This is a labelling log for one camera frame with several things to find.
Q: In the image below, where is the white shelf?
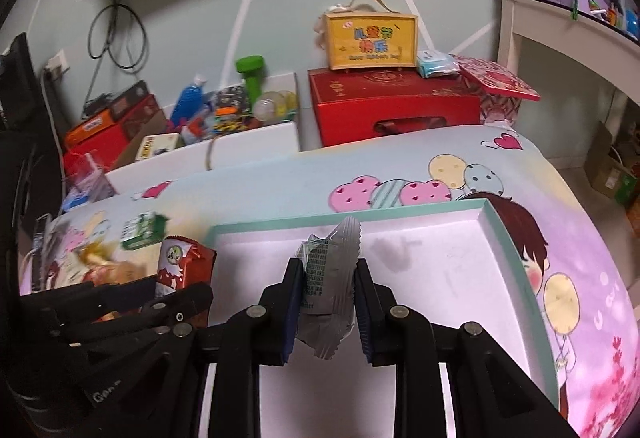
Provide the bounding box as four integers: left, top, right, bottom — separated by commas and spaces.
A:
496, 0, 640, 109

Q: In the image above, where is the clear acrylic box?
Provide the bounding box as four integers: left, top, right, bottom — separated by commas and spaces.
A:
61, 152, 116, 213

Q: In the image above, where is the red box on left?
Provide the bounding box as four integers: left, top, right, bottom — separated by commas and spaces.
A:
63, 94, 160, 175

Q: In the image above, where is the blue bead bottle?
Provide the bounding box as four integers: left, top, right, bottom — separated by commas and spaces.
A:
168, 74, 207, 129

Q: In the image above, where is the green dumbbell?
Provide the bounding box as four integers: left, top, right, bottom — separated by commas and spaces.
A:
235, 55, 265, 105

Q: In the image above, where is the white toy storage box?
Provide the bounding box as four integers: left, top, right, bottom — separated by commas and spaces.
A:
105, 71, 303, 196

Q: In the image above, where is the white wall socket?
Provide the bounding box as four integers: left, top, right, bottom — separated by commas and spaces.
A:
46, 50, 70, 80

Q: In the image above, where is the cartoon print tablecloth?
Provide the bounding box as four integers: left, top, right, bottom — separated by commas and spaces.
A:
44, 125, 639, 437

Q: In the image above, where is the silver grey snack packet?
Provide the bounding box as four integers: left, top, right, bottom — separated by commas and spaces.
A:
296, 216, 361, 360

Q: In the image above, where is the blue tissue pack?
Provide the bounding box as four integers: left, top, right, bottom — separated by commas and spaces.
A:
416, 50, 460, 79

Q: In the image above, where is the orange box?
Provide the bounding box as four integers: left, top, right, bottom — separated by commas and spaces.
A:
64, 109, 114, 149

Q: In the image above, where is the yellow gift box with handle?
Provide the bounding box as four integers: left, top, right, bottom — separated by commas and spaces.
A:
319, 0, 418, 70

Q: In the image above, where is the clear plastic bottle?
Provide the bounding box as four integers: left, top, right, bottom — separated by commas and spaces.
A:
252, 91, 297, 124

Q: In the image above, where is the white card box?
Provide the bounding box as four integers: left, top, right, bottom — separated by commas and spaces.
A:
134, 133, 183, 162

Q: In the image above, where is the large red gift box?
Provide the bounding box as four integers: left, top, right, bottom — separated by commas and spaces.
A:
308, 69, 480, 147

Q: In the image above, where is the black cable on wall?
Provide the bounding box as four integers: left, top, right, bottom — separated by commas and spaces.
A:
81, 0, 151, 106

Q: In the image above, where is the red snack packet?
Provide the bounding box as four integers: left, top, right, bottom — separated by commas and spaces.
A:
155, 236, 217, 299

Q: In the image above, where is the green white biscuit packet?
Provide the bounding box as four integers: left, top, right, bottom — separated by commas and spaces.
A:
119, 212, 168, 251

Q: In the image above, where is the pink patterned box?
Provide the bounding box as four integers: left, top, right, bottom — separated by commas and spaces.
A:
454, 56, 540, 126

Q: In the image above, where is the white tray with teal rim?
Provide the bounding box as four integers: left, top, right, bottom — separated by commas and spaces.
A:
205, 200, 558, 437

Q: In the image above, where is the cardboard box on floor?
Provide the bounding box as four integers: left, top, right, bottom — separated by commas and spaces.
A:
584, 122, 639, 205

